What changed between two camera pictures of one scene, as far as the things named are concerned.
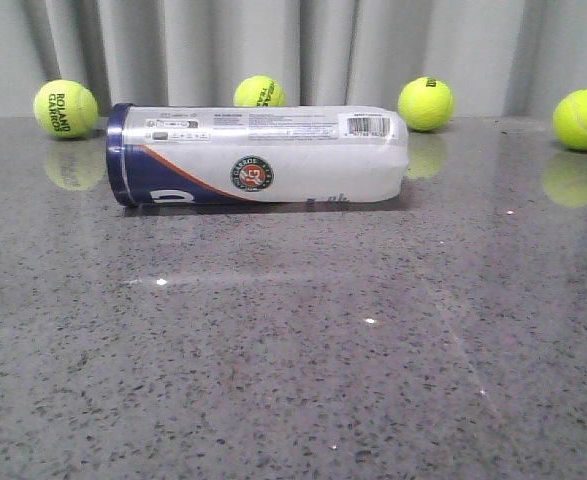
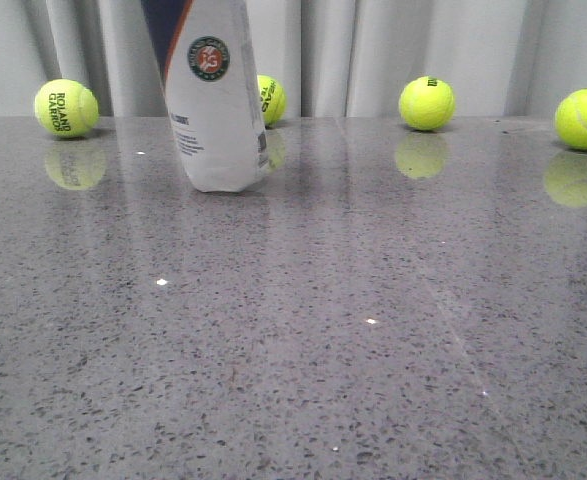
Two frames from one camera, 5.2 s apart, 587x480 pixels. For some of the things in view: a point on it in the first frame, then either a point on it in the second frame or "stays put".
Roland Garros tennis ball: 66,108 stays put
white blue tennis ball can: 163,155 -> 206,56
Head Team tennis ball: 259,91 stays put
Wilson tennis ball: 426,103 stays put
